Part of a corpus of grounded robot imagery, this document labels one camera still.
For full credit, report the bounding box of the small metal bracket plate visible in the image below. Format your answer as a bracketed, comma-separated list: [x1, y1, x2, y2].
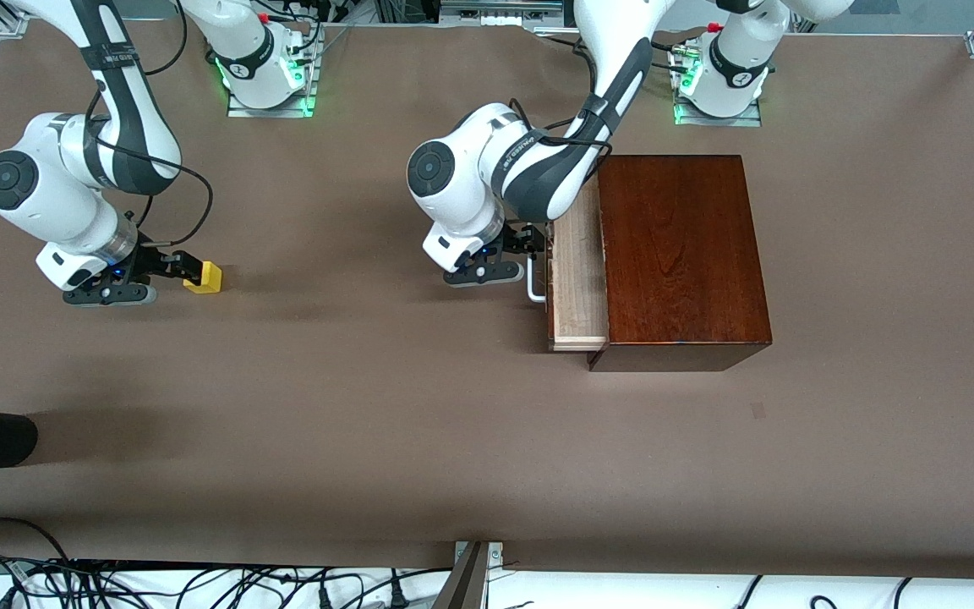
[453, 541, 505, 569]

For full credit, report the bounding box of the silver power strip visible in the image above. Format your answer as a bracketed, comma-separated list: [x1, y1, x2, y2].
[440, 0, 564, 26]

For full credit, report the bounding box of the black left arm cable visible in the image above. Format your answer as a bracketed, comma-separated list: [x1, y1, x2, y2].
[508, 97, 616, 170]

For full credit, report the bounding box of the black arched cable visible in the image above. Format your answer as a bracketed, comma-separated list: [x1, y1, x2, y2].
[0, 518, 74, 566]

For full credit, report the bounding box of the long black table cable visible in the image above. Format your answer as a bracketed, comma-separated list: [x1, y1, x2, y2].
[538, 32, 684, 73]

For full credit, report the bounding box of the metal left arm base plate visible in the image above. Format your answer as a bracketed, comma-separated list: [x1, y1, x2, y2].
[673, 51, 763, 128]

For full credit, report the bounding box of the wooden drawer with white handle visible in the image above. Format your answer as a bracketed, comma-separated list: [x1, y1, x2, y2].
[528, 179, 610, 353]

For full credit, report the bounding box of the black looping cable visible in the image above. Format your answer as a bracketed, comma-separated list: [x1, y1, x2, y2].
[145, 0, 189, 77]

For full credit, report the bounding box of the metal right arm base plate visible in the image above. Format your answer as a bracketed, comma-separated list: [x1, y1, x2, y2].
[227, 49, 319, 119]

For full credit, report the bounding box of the yellow cube block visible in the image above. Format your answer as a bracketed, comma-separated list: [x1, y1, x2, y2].
[184, 261, 222, 294]

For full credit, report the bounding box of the thin cable bundle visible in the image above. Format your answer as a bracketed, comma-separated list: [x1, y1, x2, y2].
[267, 0, 357, 53]

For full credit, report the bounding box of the grey diagonal metal bar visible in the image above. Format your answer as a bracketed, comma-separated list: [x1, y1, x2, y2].
[435, 541, 490, 609]

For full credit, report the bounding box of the black cable tangle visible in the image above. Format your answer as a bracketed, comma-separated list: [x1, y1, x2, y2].
[0, 550, 454, 609]

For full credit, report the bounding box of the dark brown wooden cabinet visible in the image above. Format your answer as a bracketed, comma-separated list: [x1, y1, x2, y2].
[587, 155, 774, 373]

